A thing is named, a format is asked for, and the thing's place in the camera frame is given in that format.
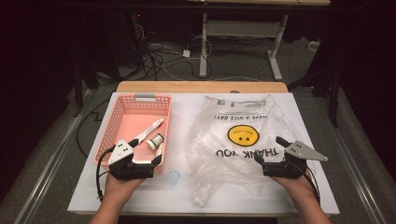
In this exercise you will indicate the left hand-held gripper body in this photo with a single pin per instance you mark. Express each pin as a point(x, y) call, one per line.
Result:
point(120, 152)

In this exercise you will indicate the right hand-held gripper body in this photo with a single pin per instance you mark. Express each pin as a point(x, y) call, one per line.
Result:
point(299, 152)

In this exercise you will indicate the small white green bottle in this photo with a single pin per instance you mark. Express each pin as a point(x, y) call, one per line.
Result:
point(155, 141)

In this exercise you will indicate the pink plastic basket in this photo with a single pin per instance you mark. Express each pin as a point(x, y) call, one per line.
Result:
point(137, 121)

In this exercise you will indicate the white tube with red end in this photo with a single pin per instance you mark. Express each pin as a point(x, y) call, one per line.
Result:
point(151, 127)

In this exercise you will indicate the clear plastic bag smiley print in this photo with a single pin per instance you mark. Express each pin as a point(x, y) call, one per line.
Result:
point(224, 174)

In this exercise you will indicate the person's right hand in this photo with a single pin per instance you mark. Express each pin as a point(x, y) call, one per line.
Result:
point(299, 186)

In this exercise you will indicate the person's left hand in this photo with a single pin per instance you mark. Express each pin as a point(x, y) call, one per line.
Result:
point(120, 188)

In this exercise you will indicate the white table cover sheet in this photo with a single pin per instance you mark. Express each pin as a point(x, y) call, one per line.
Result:
point(183, 130)

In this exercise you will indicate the black stand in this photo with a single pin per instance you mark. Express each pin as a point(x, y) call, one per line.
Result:
point(77, 93)
point(333, 93)

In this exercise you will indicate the wooden table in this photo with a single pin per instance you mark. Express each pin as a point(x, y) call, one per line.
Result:
point(186, 86)

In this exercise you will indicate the white power strip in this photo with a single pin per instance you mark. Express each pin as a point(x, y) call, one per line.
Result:
point(313, 45)

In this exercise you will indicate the white power adapter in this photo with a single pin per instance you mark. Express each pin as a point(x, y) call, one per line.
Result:
point(186, 53)

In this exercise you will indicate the metal floor rail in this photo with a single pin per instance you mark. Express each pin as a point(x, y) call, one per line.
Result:
point(358, 180)
point(49, 174)

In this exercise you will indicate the white metal desk frame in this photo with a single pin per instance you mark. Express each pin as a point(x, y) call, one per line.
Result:
point(204, 46)

